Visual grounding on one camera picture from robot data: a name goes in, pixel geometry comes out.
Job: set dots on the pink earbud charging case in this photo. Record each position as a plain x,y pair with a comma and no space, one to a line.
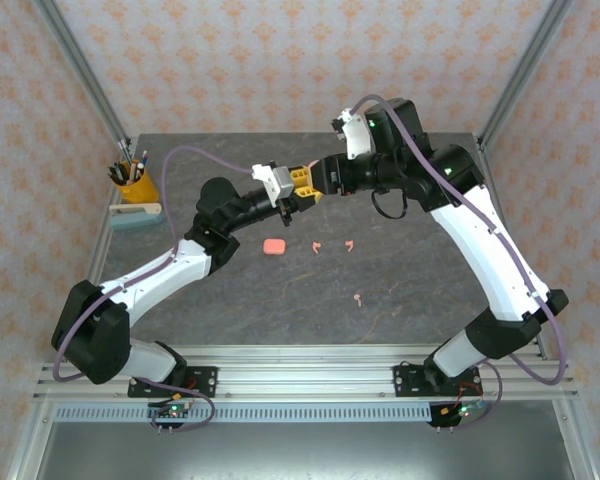
311,163
274,247

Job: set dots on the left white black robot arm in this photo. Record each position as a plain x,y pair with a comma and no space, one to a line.
170,277

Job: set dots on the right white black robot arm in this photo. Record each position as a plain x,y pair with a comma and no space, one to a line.
475,250

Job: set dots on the yellow pen cup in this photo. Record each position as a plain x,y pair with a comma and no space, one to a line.
140,192

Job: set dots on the white pen blue tip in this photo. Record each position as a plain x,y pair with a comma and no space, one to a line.
143,160

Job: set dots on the black pen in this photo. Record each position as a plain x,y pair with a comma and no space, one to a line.
116,170
119,178

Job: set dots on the silver ballpoint pen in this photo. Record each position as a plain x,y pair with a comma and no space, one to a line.
127,151

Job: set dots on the pens in cup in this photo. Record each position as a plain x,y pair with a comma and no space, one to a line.
122,152

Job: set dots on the small controller circuit board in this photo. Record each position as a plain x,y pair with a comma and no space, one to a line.
172,412
460,411

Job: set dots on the aluminium frame post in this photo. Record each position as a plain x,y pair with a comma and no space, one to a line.
84,70
522,70

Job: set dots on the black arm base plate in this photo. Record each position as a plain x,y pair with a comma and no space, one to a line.
405,380
205,380

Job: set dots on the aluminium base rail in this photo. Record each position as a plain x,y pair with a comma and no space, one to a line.
305,375

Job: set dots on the aluminium table side rail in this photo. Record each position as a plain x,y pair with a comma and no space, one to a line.
27,450
575,450

